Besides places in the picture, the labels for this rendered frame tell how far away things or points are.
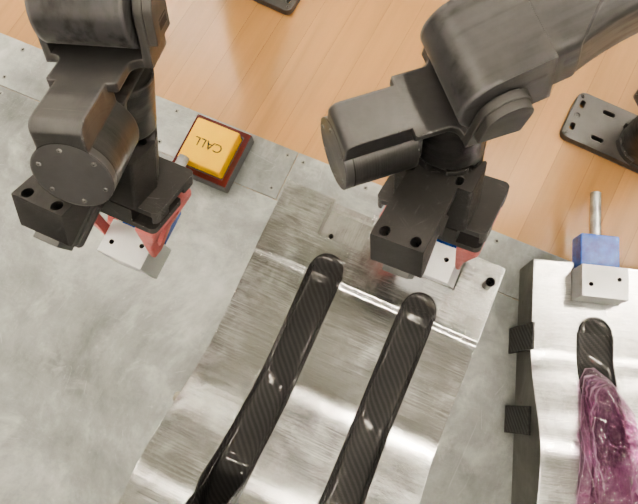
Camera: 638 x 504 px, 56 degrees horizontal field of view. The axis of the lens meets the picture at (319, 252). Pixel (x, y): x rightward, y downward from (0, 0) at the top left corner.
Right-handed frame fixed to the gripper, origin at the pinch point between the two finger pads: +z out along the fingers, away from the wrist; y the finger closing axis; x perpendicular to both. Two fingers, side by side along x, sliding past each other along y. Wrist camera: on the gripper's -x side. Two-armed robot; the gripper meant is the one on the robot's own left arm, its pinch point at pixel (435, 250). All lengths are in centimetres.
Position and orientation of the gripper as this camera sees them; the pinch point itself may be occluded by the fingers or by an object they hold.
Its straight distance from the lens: 61.6
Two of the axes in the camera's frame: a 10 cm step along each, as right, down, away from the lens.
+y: 8.8, 3.4, -3.4
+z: 0.8, 5.8, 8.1
